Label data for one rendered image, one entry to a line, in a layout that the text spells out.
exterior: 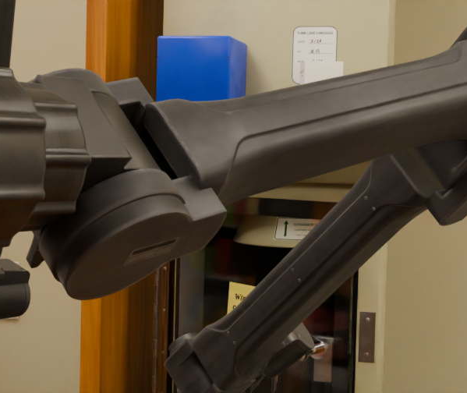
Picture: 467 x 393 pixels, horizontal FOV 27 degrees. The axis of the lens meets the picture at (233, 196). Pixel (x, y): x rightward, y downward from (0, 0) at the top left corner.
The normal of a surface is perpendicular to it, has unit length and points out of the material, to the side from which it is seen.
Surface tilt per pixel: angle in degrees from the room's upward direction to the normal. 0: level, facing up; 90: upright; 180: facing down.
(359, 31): 90
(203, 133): 50
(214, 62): 90
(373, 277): 90
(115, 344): 90
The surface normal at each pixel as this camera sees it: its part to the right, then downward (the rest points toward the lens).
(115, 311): 0.97, 0.04
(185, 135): 0.40, -0.59
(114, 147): 0.61, -0.63
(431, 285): -0.24, 0.04
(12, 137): 0.79, -0.14
